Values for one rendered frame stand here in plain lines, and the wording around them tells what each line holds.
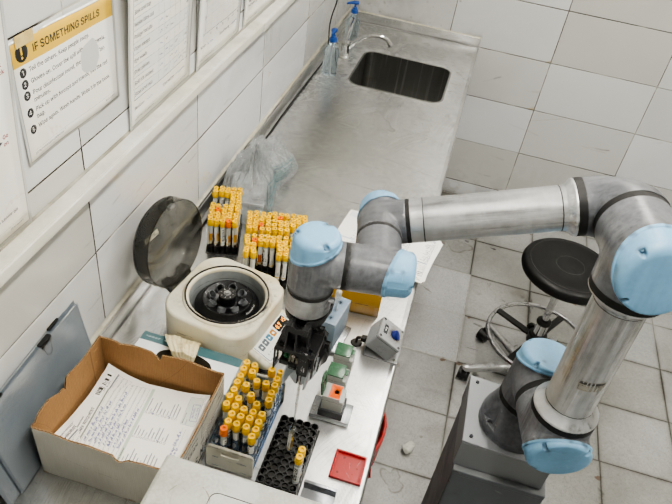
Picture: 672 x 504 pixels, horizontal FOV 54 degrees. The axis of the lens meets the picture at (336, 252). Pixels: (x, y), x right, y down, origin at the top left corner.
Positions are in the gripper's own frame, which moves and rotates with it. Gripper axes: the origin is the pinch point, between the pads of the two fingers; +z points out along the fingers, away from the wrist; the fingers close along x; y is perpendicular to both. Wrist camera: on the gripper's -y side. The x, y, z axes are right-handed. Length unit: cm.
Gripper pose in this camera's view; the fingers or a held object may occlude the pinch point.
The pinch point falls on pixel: (300, 375)
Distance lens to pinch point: 123.7
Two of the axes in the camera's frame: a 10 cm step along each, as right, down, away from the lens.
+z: -1.3, 7.6, 6.3
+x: 9.5, 2.7, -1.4
